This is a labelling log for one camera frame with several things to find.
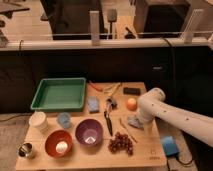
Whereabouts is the light blue towel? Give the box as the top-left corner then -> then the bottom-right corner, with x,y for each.
127,116 -> 143,129

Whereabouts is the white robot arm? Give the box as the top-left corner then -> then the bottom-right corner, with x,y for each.
137,88 -> 213,147

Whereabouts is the purple bowl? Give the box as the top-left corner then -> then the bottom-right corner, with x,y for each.
75,119 -> 103,146

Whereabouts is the red bowl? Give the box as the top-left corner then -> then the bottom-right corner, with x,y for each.
45,130 -> 72,158

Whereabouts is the white egg in bowl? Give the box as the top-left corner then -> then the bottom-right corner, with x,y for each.
56,141 -> 68,153

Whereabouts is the yellow banana peel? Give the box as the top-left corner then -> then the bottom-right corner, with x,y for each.
104,83 -> 121,97

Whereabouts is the orange carrot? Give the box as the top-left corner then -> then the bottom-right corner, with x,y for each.
89,81 -> 103,92

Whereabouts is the small dark tool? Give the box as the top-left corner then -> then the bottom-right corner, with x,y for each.
106,97 -> 117,110

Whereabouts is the blue sponge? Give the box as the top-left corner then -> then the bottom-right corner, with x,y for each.
87,97 -> 99,113

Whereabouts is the black rectangular block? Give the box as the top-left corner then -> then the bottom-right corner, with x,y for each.
123,87 -> 141,95

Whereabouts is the orange fruit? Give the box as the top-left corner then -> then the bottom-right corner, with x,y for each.
126,98 -> 137,111

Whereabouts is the wooden stick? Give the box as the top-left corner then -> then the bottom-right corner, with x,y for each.
119,118 -> 138,143

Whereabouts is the green plastic tray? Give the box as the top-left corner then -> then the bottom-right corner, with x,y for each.
31,78 -> 86,112

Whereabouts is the bunch of red grapes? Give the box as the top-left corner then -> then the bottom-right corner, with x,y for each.
108,132 -> 133,155

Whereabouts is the white paper cup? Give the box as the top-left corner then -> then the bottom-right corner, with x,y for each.
29,112 -> 48,132

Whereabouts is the blue box on floor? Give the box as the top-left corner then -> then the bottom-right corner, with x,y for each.
161,136 -> 179,157

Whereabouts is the small metal cup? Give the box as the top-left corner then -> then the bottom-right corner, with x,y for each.
18,143 -> 35,159

